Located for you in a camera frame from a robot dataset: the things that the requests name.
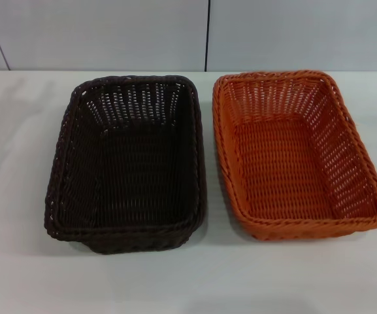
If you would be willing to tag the dark brown woven basket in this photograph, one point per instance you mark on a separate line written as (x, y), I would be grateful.
(126, 183)

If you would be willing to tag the orange woven basket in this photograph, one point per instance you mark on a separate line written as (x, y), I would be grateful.
(286, 170)

